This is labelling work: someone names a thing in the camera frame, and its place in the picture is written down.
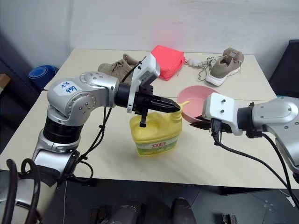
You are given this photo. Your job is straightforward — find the dark rounded shape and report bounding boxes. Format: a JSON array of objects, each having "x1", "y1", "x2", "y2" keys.
[
  {"x1": 115, "y1": 201, "x2": 143, "y2": 224},
  {"x1": 171, "y1": 197, "x2": 197, "y2": 224}
]

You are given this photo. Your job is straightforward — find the black cabinet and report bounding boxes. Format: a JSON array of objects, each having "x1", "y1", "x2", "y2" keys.
[{"x1": 268, "y1": 39, "x2": 299, "y2": 99}]

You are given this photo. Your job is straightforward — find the grey white-soled sneaker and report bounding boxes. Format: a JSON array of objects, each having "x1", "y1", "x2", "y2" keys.
[{"x1": 198, "y1": 47, "x2": 245, "y2": 87}]

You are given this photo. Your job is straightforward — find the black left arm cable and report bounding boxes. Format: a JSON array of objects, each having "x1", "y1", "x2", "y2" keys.
[{"x1": 77, "y1": 61, "x2": 143, "y2": 185}]

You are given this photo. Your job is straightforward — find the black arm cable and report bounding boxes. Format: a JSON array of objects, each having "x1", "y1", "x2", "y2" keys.
[
  {"x1": 77, "y1": 61, "x2": 143, "y2": 185},
  {"x1": 211, "y1": 118, "x2": 299, "y2": 208}
]

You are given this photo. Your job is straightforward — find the yellow pump bottle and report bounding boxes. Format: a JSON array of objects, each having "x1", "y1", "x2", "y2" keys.
[{"x1": 129, "y1": 100, "x2": 189, "y2": 157}]

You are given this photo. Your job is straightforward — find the blue rolled mat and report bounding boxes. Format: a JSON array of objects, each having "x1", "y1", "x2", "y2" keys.
[{"x1": 27, "y1": 65, "x2": 59, "y2": 92}]

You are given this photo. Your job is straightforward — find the beige suede shoe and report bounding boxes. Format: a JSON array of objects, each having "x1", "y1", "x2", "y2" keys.
[{"x1": 98, "y1": 53, "x2": 142, "y2": 85}]

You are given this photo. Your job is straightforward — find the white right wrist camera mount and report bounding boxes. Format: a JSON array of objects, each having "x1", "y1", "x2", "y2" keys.
[{"x1": 201, "y1": 92, "x2": 245, "y2": 136}]

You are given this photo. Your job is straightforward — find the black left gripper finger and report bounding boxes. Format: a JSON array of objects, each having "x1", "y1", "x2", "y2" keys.
[
  {"x1": 151, "y1": 105, "x2": 180, "y2": 115},
  {"x1": 151, "y1": 95, "x2": 182, "y2": 110}
]

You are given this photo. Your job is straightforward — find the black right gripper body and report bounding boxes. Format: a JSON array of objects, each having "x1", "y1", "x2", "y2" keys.
[{"x1": 202, "y1": 118, "x2": 234, "y2": 135}]

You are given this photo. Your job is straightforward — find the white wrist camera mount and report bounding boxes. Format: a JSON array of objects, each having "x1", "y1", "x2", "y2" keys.
[
  {"x1": 127, "y1": 54, "x2": 162, "y2": 114},
  {"x1": 201, "y1": 92, "x2": 245, "y2": 136}
]

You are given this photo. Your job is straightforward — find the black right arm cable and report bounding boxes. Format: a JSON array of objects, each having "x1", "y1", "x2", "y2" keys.
[{"x1": 211, "y1": 118, "x2": 299, "y2": 208}]

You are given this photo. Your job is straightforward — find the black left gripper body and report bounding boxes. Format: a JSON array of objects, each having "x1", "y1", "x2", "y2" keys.
[{"x1": 133, "y1": 84, "x2": 155, "y2": 128}]

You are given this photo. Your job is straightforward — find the red fabric pouch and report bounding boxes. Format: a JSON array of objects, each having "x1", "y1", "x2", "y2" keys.
[{"x1": 150, "y1": 44, "x2": 187, "y2": 82}]

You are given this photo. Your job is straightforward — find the dark blue sofa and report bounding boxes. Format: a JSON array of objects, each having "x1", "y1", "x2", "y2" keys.
[{"x1": 0, "y1": 30, "x2": 41, "y2": 122}]

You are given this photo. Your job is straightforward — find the pink bowl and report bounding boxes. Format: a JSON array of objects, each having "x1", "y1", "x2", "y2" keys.
[{"x1": 177, "y1": 85, "x2": 221, "y2": 123}]

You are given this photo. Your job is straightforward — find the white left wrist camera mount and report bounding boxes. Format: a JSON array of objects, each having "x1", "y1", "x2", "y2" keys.
[{"x1": 127, "y1": 54, "x2": 162, "y2": 114}]

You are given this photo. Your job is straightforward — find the silver robot torso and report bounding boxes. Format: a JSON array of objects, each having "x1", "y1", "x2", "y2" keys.
[{"x1": 0, "y1": 169, "x2": 58, "y2": 224}]

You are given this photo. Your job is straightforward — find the black hose loops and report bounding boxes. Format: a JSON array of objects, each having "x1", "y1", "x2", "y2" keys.
[{"x1": 6, "y1": 158, "x2": 42, "y2": 224}]

